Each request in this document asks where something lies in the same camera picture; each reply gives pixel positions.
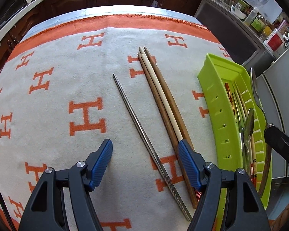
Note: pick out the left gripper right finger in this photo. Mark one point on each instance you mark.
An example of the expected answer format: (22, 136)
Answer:
(243, 208)

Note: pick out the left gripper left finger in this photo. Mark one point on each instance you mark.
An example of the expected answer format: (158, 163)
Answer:
(46, 210)

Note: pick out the steel chopstick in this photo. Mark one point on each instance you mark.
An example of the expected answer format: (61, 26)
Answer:
(152, 152)

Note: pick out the steel spoon wooden handle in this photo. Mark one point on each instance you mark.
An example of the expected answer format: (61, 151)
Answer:
(264, 125)

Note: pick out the dark wooden chopstick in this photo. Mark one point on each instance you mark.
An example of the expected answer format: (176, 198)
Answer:
(170, 99)

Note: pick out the light wooden chopstick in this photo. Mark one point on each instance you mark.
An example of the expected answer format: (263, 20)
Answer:
(161, 94)

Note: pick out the lime green utensil tray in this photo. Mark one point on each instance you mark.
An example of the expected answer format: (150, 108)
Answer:
(215, 72)

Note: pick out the red white canister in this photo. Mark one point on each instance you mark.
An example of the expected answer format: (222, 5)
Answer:
(275, 43)

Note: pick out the clear plastic bottle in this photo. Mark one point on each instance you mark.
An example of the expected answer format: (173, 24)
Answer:
(252, 15)

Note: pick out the white bowl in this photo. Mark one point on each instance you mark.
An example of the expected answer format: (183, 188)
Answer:
(237, 13)

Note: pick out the orange white H-pattern cloth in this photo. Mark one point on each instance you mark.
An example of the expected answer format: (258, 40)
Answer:
(59, 101)

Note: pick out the white plastic bag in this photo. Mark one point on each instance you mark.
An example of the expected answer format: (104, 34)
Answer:
(155, 4)

